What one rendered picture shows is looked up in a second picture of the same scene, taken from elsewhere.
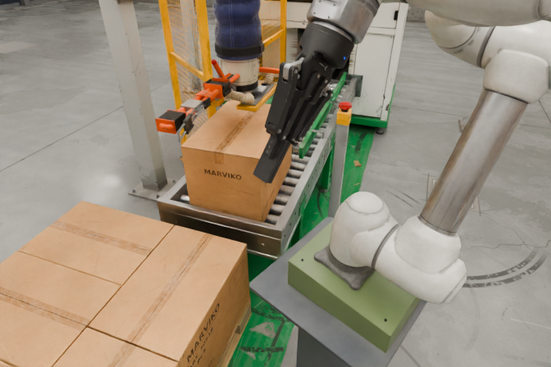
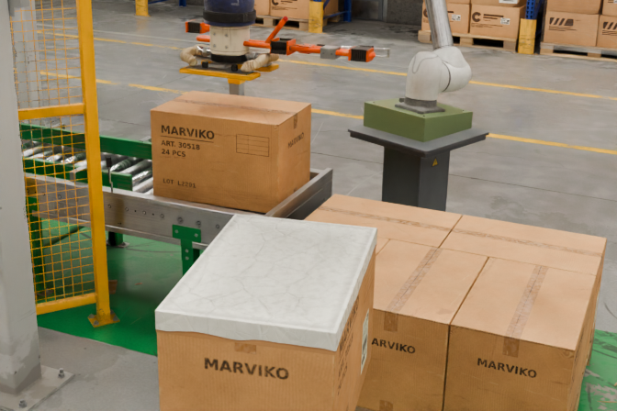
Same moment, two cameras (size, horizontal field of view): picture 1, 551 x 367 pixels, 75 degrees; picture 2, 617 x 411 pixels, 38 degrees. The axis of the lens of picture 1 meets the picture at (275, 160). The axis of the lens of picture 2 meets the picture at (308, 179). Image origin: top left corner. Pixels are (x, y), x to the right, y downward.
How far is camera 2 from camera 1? 4.11 m
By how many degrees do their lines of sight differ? 77
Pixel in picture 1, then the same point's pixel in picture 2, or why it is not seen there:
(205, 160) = (289, 130)
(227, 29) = not seen: outside the picture
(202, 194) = (286, 180)
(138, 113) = (22, 216)
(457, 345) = not seen: hidden behind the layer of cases
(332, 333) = (461, 136)
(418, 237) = (454, 51)
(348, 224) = (437, 66)
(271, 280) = (421, 145)
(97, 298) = (407, 247)
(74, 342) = (455, 249)
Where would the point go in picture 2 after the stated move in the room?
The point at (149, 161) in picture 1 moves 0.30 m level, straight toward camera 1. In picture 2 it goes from (32, 316) to (111, 305)
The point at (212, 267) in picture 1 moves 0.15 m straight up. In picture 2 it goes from (366, 205) to (367, 173)
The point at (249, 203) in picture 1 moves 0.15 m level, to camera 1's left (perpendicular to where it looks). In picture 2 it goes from (306, 163) to (303, 173)
